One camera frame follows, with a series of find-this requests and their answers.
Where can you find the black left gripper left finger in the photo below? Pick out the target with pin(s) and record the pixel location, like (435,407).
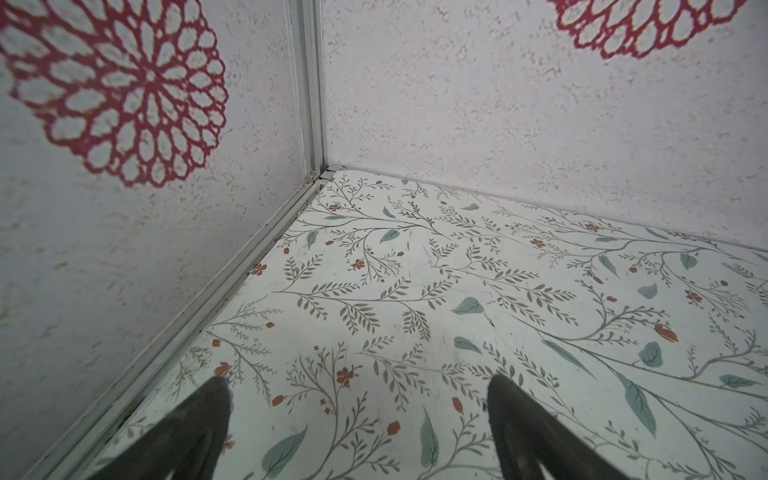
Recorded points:
(185,444)

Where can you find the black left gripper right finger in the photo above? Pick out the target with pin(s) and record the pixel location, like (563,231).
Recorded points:
(530,442)

